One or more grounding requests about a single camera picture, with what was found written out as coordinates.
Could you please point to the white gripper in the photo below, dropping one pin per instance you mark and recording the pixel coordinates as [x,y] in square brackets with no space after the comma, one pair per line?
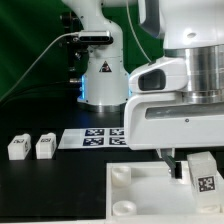
[160,121]

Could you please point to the white square tabletop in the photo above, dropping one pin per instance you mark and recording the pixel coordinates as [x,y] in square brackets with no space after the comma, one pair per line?
[145,193]

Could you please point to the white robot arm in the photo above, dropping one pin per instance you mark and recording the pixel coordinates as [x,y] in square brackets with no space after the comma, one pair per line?
[190,29]

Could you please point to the white marker sheet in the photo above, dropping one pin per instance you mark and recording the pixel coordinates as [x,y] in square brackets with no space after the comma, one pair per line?
[91,138]

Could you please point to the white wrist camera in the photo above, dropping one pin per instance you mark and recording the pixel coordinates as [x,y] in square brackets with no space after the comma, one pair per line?
[166,74]

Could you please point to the black mounted camera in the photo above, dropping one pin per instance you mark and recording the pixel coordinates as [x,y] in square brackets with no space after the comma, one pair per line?
[92,37]

